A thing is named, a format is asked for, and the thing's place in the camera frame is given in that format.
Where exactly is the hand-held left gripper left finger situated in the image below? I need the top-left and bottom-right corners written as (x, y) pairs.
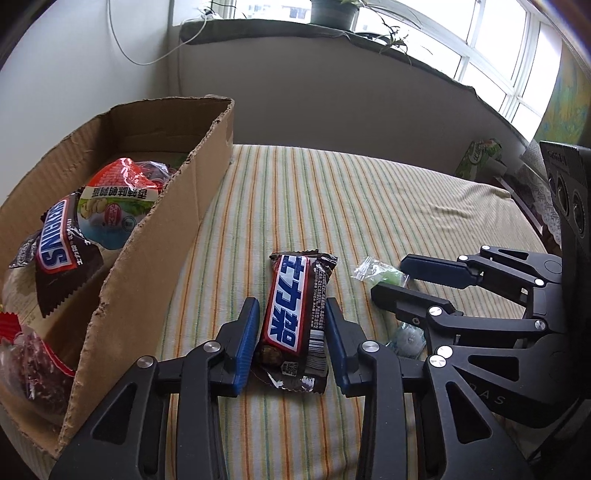
top-left (48, 296), bottom-right (260, 480)

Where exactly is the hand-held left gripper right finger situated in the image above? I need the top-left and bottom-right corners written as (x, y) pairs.
top-left (324, 296), bottom-right (525, 480)

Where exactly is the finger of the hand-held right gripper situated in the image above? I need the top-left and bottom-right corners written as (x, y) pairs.
top-left (399, 246), bottom-right (563, 306)
top-left (370, 282), bottom-right (557, 354)

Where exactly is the clear green candy packet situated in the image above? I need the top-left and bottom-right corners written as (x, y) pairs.
top-left (350, 256), bottom-right (410, 288)

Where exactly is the chocolate bar brown wrapper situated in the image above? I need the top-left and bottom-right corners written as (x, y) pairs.
top-left (253, 250), bottom-right (339, 396)
top-left (8, 193), bottom-right (105, 320)

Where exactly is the cardboard box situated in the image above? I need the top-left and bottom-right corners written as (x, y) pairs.
top-left (0, 95), bottom-right (236, 461)

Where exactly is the red egg-shaped jelly packet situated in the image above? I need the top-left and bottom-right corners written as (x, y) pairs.
top-left (75, 157), bottom-right (163, 251)

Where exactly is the clear brownie packet red edge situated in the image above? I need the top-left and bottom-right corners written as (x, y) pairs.
top-left (0, 311), bottom-right (78, 416)

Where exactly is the small teal packet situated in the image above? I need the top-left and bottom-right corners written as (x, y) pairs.
top-left (385, 322), bottom-right (427, 361)

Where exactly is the striped tablecloth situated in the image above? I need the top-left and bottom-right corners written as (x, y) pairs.
top-left (0, 144), bottom-right (561, 480)

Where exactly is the patterned grey cloth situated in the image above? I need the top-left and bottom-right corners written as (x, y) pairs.
top-left (496, 159), bottom-right (561, 245)

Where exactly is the green carton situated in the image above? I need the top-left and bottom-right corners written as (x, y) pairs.
top-left (455, 137), bottom-right (503, 182)

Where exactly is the small clear packet red edge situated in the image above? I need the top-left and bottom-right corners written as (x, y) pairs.
top-left (137, 160), bottom-right (180, 186)

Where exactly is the beige snack packet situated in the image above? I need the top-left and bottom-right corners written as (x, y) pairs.
top-left (0, 247), bottom-right (118, 365)

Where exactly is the potted plant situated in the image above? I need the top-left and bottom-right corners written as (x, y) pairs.
top-left (309, 0), bottom-right (437, 65)

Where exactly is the yellow green wall poster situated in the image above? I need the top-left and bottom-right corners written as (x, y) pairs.
top-left (531, 39), bottom-right (591, 148)

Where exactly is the white cable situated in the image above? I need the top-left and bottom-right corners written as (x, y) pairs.
top-left (107, 0), bottom-right (215, 66)

